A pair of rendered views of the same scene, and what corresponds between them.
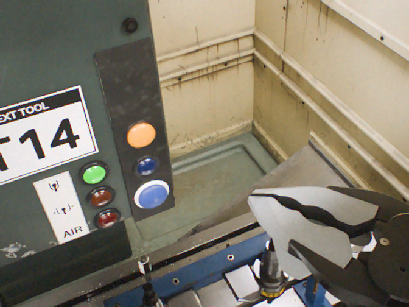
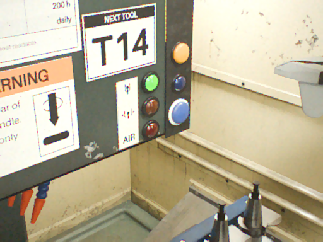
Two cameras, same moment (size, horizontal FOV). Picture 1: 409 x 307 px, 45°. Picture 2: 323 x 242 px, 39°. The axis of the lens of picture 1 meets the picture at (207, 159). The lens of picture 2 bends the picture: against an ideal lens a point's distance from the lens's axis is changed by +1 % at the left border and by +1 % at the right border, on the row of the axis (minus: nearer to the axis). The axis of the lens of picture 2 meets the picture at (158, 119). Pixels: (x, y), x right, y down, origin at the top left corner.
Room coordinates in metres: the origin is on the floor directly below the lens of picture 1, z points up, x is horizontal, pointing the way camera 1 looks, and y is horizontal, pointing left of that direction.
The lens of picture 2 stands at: (-0.18, 0.26, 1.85)
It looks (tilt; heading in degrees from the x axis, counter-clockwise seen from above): 25 degrees down; 341
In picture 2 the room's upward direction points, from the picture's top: straight up
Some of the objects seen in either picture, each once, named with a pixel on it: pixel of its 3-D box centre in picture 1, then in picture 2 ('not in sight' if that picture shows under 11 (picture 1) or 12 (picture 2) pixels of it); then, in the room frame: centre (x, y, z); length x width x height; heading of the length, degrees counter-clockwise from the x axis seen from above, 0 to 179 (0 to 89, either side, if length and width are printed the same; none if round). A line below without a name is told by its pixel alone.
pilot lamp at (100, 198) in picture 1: (101, 197); (151, 106); (0.31, 0.10, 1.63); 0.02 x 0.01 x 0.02; 113
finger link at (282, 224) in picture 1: (293, 249); (313, 92); (0.21, -0.06, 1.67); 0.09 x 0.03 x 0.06; 53
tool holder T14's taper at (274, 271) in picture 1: (272, 256); (220, 230); (0.48, -0.10, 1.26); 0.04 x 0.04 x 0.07
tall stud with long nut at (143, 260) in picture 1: (146, 273); not in sight; (0.66, 0.16, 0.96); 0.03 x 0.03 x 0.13
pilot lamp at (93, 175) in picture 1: (94, 173); (151, 82); (0.31, 0.10, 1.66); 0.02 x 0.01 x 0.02; 113
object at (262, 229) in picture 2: not in sight; (252, 226); (0.53, -0.20, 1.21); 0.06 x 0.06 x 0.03
